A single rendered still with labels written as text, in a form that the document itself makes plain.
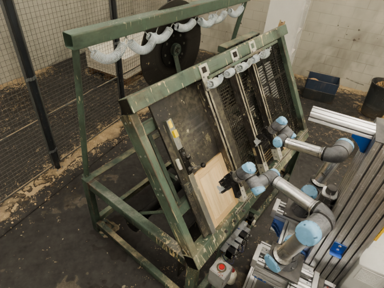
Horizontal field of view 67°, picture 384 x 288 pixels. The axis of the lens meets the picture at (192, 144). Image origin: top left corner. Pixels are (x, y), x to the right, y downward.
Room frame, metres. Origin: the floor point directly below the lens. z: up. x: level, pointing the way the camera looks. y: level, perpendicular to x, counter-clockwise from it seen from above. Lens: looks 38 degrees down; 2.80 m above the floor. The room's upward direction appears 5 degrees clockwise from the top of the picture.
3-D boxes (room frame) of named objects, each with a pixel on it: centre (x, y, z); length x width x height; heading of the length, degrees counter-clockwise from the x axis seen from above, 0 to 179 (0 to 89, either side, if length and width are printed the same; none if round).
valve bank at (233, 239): (1.43, -0.47, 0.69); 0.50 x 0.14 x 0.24; 145
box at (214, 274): (1.03, -0.27, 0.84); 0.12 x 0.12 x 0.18; 55
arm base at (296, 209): (1.50, -0.89, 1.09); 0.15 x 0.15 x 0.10
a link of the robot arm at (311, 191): (1.50, -0.90, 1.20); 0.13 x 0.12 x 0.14; 141
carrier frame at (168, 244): (2.37, -0.18, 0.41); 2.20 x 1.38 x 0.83; 145
